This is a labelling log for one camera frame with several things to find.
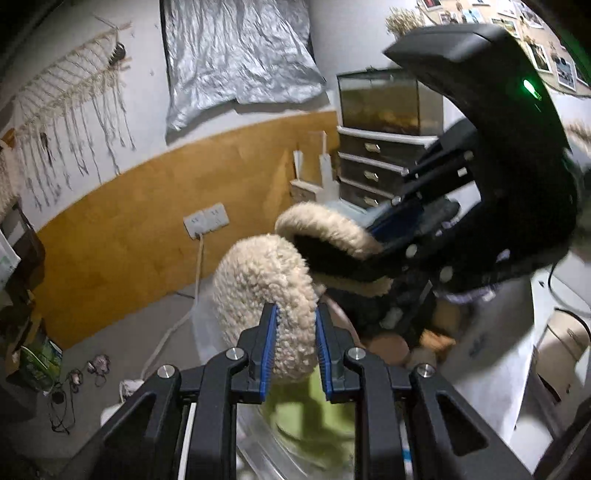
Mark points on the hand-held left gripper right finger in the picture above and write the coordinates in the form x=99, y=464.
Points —
x=324, y=364

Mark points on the dark storage shelf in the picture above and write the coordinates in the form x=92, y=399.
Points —
x=23, y=249

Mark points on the glass fish tank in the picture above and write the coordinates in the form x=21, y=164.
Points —
x=378, y=101

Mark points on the white frame drawer cabinet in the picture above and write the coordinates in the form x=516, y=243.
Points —
x=369, y=147

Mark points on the beige chair with black rim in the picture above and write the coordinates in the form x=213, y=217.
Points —
x=563, y=341

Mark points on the green box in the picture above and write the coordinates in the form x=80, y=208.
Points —
x=39, y=364

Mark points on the silver foil sheet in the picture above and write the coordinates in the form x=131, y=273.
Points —
x=231, y=55

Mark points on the white tote bag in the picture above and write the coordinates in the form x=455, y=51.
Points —
x=7, y=261

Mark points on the brown round disc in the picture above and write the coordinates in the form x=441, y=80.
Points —
x=388, y=348

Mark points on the white wall socket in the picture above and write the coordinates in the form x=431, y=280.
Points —
x=205, y=220

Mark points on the small white wooden stand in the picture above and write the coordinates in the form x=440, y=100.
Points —
x=325, y=170

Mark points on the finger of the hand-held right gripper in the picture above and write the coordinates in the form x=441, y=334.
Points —
x=395, y=226
x=406, y=263

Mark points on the green plush toy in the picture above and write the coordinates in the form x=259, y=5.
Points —
x=300, y=415

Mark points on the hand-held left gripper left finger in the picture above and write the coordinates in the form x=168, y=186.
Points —
x=269, y=360

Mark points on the dried flower bunch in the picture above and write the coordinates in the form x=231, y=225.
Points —
x=406, y=21

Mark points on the photo collage board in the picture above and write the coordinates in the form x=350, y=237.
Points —
x=565, y=69

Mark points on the white woven hanging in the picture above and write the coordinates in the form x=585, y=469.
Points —
x=7, y=184

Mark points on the beige fuzzy earmuffs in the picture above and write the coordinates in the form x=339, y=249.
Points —
x=258, y=286

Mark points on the white macrame wall hanging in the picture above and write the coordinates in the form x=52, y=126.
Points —
x=69, y=78

